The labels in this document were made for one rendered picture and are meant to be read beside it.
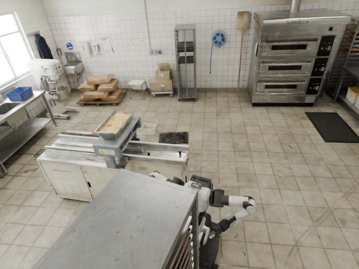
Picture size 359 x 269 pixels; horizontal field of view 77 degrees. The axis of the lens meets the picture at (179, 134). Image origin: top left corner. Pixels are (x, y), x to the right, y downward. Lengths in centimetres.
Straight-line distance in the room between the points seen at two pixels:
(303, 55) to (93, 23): 516
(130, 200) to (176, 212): 24
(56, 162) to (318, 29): 529
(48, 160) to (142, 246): 261
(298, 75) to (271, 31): 116
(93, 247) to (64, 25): 671
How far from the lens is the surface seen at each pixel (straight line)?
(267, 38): 547
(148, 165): 297
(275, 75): 567
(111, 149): 274
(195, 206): 126
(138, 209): 117
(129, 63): 691
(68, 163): 329
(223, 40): 626
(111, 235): 112
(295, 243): 337
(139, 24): 656
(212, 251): 290
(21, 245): 385
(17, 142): 554
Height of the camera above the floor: 272
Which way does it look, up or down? 34 degrees down
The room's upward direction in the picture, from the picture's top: 4 degrees counter-clockwise
